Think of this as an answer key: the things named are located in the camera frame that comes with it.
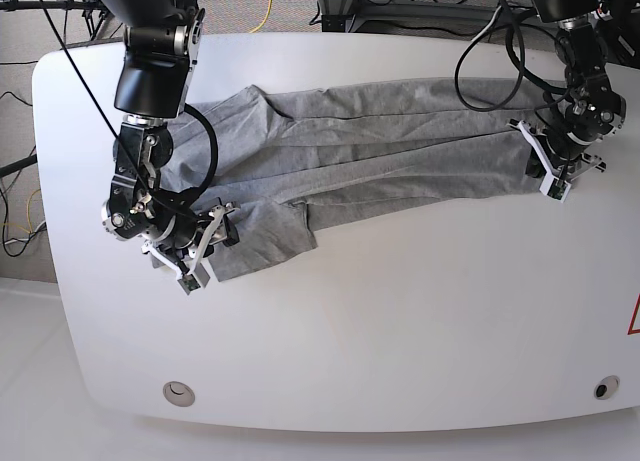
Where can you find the black tripod stand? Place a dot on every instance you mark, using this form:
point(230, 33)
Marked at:
point(64, 5)

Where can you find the left table grommet hole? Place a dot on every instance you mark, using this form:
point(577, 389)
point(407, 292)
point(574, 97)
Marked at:
point(178, 394)

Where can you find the red warning triangle sticker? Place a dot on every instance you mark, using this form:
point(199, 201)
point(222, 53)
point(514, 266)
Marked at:
point(634, 326)

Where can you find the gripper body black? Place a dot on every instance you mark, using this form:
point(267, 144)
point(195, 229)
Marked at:
point(567, 152)
point(183, 237)

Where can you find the grey T-shirt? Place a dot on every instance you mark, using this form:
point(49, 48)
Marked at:
point(300, 162)

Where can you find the right table grommet hole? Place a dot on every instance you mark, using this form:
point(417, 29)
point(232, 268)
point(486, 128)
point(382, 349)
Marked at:
point(607, 387)

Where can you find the table grommet hole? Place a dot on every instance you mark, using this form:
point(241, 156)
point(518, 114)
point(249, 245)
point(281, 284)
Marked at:
point(178, 394)
point(607, 387)

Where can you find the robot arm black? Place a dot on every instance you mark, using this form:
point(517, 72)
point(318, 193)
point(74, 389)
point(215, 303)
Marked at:
point(594, 110)
point(161, 44)

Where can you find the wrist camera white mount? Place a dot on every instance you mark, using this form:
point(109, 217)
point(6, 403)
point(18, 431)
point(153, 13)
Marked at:
point(190, 275)
point(551, 185)

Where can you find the grey metal frame base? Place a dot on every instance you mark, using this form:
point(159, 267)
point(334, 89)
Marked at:
point(349, 15)

